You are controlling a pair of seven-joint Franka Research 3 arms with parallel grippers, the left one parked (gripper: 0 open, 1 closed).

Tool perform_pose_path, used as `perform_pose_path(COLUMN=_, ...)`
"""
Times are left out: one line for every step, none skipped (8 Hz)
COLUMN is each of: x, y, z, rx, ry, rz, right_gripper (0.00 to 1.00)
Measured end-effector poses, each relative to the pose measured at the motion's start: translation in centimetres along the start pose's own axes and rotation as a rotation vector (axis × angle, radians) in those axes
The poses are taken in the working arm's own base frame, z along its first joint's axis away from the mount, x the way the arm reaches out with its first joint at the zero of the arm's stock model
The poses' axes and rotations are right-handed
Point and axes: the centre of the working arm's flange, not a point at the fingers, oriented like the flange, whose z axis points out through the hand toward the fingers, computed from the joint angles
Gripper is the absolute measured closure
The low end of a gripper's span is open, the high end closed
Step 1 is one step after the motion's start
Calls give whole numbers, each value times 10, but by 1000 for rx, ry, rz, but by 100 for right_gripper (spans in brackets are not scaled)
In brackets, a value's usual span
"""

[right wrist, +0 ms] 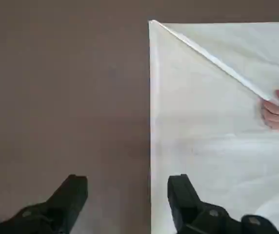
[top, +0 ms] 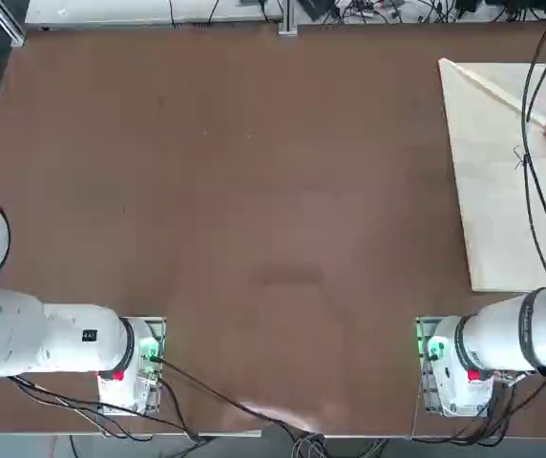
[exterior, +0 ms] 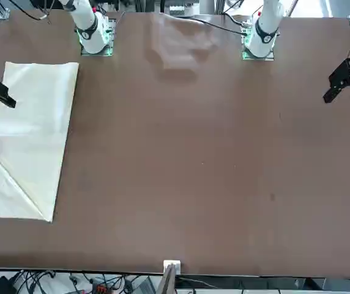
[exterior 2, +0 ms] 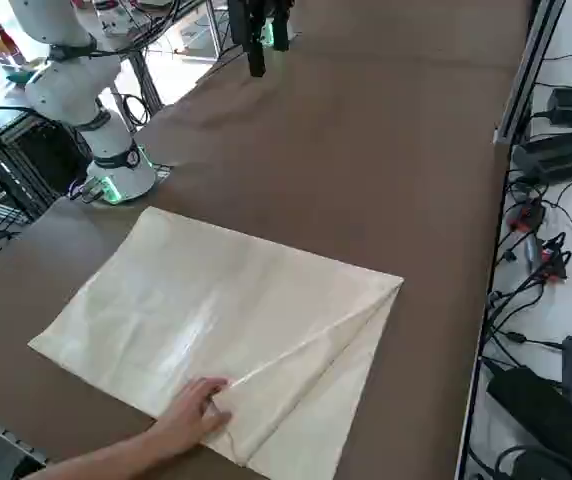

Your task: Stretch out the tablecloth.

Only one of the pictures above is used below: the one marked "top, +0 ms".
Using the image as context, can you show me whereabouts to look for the aluminium corner post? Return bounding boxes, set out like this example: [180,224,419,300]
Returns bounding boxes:
[0,0,27,47]

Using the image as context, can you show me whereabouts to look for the white shelf board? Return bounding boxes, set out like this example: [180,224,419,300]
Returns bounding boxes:
[24,0,284,25]

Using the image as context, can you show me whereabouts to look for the cream tablecloth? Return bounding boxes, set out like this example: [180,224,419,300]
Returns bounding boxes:
[438,57,546,292]

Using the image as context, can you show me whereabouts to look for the black base power cable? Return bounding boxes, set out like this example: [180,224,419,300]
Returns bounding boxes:
[151,355,325,443]

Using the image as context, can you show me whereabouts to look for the aluminium extrusion post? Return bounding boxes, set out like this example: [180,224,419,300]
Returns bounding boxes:
[277,0,299,37]

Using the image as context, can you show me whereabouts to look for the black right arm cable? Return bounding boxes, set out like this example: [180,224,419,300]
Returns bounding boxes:
[514,0,546,287]

